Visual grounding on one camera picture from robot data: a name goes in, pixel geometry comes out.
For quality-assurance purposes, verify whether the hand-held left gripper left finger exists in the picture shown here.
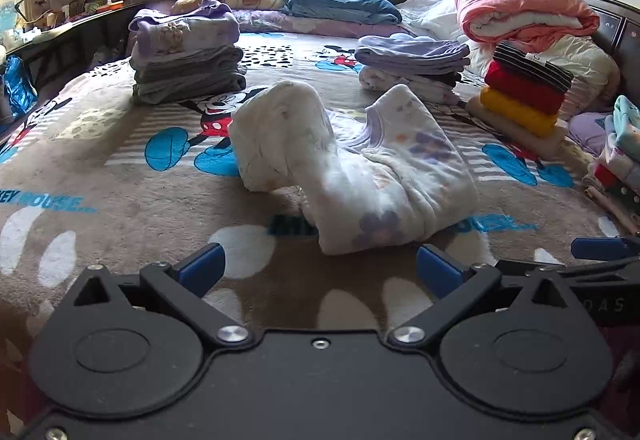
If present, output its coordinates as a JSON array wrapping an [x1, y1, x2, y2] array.
[[72, 243, 253, 351]]

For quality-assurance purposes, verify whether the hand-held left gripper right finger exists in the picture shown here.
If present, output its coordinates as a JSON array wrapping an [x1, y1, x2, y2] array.
[[389, 244, 576, 350]]

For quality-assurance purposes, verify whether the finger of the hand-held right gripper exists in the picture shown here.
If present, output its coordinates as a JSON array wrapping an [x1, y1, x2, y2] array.
[[571, 236, 640, 263], [496, 260, 640, 282]]

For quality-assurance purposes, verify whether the white floral fleece top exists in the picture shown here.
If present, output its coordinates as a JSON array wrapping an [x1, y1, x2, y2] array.
[[227, 80, 480, 256]]

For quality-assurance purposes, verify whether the pile of printed folded clothes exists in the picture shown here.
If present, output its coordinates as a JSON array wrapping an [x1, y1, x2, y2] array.
[[581, 95, 640, 237]]

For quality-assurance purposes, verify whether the person's maroon clothing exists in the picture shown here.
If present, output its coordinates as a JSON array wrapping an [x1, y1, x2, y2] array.
[[597, 324, 640, 403]]

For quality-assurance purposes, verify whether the light purple garment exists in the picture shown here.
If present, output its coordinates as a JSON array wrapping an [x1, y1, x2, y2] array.
[[569, 112, 614, 157]]

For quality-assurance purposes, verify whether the brown cartoon printed blanket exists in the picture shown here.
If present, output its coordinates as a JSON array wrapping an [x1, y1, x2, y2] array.
[[0, 31, 626, 336]]

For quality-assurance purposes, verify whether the beige folded garment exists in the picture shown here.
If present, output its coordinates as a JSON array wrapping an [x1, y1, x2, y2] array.
[[466, 99, 569, 161]]

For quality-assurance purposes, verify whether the yellow folded garment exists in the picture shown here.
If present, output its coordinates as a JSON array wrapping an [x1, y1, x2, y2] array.
[[478, 86, 559, 138]]

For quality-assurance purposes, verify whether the red folded garment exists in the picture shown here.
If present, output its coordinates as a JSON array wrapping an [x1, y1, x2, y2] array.
[[483, 61, 567, 117]]

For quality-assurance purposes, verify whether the cream quilt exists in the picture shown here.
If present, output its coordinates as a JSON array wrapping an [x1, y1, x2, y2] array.
[[532, 34, 622, 122]]

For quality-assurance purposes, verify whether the white printed folded garment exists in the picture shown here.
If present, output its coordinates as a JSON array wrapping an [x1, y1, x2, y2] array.
[[359, 65, 462, 107]]

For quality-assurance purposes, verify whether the striped black folded garment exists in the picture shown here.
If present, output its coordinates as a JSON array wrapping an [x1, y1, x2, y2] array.
[[493, 40, 575, 94]]

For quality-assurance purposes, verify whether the purple folded garment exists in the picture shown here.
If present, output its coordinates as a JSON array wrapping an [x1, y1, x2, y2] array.
[[355, 33, 471, 77]]

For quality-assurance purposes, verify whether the white crumpled sheet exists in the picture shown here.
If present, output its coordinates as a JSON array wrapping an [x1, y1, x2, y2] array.
[[399, 0, 482, 47]]

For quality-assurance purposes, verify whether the blue plastic bag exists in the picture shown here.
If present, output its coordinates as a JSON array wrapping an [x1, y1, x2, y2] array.
[[2, 55, 39, 119]]

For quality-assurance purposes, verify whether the pink quilt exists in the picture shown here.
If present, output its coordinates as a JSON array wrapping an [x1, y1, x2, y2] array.
[[453, 0, 601, 52]]

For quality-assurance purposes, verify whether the blue folded blanket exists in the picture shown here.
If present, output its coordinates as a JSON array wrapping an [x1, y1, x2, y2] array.
[[281, 0, 402, 26]]

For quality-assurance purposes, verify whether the cluttered side shelf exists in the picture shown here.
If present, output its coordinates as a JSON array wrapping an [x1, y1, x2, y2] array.
[[0, 0, 132, 47]]

